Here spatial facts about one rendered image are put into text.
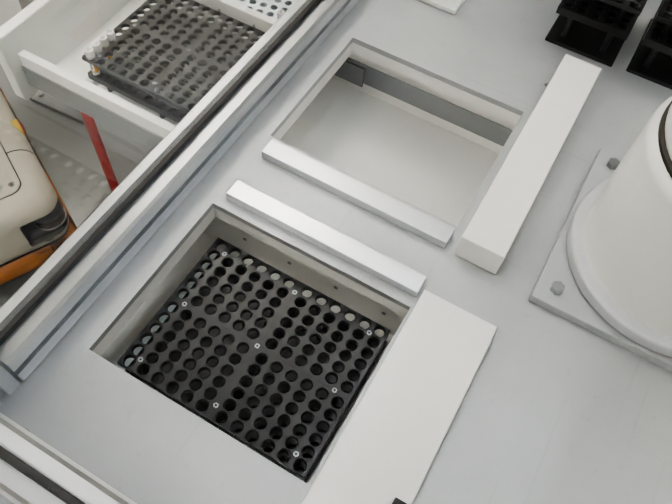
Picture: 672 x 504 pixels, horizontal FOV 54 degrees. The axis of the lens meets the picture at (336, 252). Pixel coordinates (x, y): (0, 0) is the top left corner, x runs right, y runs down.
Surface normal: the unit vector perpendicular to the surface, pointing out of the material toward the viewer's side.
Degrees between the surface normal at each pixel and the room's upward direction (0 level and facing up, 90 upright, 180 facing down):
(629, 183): 90
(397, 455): 0
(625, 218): 90
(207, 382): 0
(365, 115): 0
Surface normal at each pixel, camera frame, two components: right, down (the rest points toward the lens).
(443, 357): 0.06, -0.52
